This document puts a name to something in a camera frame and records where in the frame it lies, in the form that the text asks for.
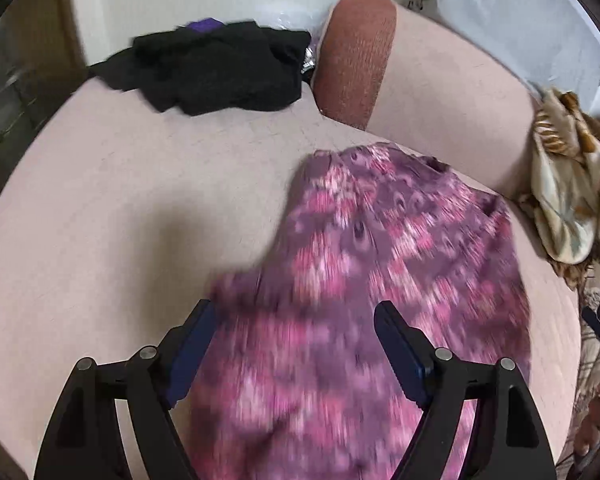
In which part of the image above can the pink sofa backrest cushion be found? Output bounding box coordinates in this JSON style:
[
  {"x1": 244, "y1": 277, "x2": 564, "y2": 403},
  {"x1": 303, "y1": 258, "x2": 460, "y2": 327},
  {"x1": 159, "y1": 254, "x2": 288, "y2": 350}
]
[{"x1": 312, "y1": 0, "x2": 534, "y2": 200}]

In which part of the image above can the purple cloth under black garment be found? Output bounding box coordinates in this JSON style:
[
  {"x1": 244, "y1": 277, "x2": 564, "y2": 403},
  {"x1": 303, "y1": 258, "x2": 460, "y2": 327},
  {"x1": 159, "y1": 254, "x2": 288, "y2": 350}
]
[{"x1": 186, "y1": 18, "x2": 224, "y2": 34}]

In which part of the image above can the clear plastic bag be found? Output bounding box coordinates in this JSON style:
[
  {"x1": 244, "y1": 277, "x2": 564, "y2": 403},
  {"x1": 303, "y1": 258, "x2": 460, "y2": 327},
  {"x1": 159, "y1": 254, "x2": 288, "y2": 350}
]
[{"x1": 256, "y1": 6, "x2": 328, "y2": 82}]

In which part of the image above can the purple pink floral garment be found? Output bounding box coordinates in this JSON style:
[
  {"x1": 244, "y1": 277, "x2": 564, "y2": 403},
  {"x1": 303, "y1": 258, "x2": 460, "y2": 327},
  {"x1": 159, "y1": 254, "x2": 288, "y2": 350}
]
[{"x1": 189, "y1": 143, "x2": 530, "y2": 479}]

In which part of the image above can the black crumpled garment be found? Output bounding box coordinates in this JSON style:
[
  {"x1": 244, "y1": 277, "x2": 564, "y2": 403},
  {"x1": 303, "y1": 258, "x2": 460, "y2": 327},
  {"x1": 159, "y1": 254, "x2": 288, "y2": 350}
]
[{"x1": 90, "y1": 21, "x2": 311, "y2": 116}]

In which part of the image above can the grey cushion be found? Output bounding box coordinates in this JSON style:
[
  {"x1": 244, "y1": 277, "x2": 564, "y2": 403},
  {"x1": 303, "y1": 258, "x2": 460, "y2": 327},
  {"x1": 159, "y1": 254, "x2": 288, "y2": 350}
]
[{"x1": 422, "y1": 0, "x2": 600, "y2": 106}]

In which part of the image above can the beige patterned blanket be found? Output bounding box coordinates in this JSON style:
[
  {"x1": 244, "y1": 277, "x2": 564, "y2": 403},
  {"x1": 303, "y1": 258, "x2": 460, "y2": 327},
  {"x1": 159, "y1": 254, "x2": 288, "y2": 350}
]
[{"x1": 562, "y1": 270, "x2": 600, "y2": 456}]

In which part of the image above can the cream floral crumpled cloth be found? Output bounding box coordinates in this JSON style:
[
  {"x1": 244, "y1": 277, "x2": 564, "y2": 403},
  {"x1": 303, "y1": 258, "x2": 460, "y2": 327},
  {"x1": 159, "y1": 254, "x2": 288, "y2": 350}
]
[{"x1": 519, "y1": 89, "x2": 600, "y2": 289}]

